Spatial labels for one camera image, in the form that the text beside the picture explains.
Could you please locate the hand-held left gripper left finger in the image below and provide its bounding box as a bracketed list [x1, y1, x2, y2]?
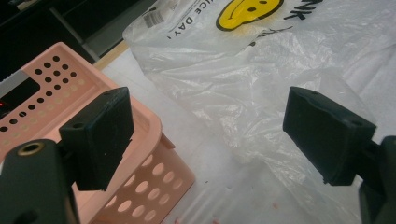
[58, 86, 135, 192]

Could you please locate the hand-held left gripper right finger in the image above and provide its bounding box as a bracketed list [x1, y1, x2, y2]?
[282, 86, 377, 187]

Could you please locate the clear plastic bag yellow smiley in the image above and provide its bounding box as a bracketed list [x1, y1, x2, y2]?
[121, 0, 396, 224]

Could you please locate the pink perforated plastic basket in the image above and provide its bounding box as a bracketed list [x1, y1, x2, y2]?
[0, 41, 196, 224]

